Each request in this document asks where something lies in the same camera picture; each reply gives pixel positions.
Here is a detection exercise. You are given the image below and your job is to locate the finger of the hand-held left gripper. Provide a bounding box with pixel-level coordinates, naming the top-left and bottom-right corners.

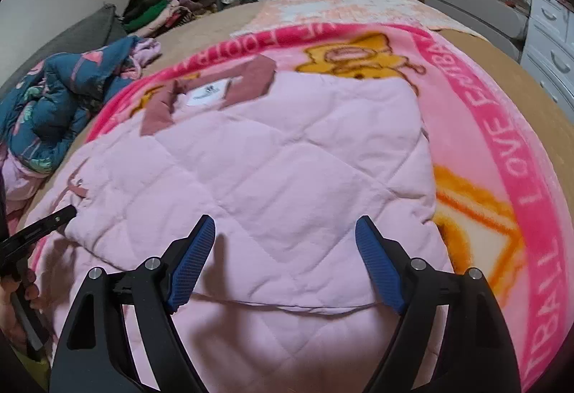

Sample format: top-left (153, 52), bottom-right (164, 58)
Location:
top-left (0, 205), bottom-right (78, 259)

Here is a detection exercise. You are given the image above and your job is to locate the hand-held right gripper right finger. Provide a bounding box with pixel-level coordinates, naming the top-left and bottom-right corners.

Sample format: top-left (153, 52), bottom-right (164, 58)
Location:
top-left (354, 215), bottom-right (523, 393)

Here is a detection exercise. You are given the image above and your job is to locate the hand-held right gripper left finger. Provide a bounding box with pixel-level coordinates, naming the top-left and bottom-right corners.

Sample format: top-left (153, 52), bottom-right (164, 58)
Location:
top-left (48, 214), bottom-right (217, 393)

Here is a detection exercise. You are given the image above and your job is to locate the pink quilted jacket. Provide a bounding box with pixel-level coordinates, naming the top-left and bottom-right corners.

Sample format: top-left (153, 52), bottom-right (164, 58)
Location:
top-left (22, 57), bottom-right (455, 393)

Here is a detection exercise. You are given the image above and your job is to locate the pile of folded clothes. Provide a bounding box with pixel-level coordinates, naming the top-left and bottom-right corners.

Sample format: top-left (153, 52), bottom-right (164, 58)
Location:
top-left (121, 0), bottom-right (220, 36)

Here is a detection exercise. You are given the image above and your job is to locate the person's left hand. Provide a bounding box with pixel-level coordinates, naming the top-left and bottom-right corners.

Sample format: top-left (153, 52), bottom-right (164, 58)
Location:
top-left (0, 270), bottom-right (42, 351)

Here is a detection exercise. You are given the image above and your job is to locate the blue floral garment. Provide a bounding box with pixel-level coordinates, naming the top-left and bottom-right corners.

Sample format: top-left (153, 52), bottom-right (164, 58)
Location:
top-left (0, 35), bottom-right (140, 173)

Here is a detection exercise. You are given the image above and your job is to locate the pink bear printed blanket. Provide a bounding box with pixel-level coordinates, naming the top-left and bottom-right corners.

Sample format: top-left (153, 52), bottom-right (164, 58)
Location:
top-left (28, 22), bottom-right (565, 393)

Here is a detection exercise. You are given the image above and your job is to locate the grey pillow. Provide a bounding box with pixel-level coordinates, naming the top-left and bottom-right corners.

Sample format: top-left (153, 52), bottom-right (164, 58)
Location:
top-left (0, 4), bottom-right (128, 93)

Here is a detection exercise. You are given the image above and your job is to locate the bed with tan sheet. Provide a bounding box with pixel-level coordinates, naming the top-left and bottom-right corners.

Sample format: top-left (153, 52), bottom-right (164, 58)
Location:
top-left (6, 0), bottom-right (574, 241)

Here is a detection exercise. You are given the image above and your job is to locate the peach checked blanket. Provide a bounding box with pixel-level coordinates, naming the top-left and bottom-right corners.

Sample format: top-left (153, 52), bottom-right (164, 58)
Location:
top-left (230, 0), bottom-right (487, 41)

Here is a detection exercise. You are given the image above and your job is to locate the white drawer chest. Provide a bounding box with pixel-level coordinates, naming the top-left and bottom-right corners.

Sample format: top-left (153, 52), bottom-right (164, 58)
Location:
top-left (519, 0), bottom-right (574, 122)

